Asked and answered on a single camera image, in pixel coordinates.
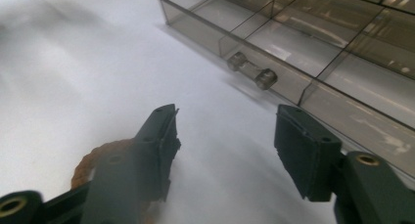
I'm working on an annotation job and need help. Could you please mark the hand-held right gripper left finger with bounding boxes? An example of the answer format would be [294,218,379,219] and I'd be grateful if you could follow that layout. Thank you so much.
[82,103,182,224]

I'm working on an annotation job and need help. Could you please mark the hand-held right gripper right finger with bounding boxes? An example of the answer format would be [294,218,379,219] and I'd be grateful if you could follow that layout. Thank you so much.
[273,104,415,224]

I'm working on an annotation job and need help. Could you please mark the clear plastic compartment organizer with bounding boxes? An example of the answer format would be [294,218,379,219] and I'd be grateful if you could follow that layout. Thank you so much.
[157,0,415,188]

